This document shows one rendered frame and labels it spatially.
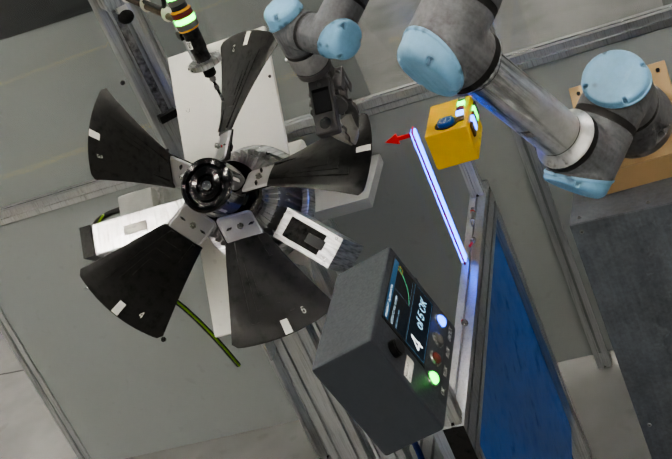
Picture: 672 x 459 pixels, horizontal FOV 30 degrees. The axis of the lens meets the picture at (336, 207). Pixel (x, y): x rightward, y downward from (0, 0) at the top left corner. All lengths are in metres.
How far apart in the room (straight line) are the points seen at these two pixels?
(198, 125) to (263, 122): 0.17
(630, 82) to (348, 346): 0.74
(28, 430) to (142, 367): 0.94
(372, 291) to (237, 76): 0.92
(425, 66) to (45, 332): 2.28
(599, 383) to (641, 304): 1.19
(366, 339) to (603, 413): 1.82
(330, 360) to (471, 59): 0.51
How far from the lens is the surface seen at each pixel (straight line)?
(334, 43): 2.27
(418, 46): 1.93
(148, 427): 4.10
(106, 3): 3.09
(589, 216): 2.41
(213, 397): 3.95
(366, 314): 1.87
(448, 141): 2.80
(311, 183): 2.55
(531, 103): 2.08
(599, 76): 2.26
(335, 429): 3.12
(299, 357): 3.00
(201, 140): 2.98
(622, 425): 3.50
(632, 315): 2.51
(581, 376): 3.72
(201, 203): 2.64
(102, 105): 2.81
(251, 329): 2.57
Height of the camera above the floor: 2.18
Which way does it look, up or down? 25 degrees down
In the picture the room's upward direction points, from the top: 24 degrees counter-clockwise
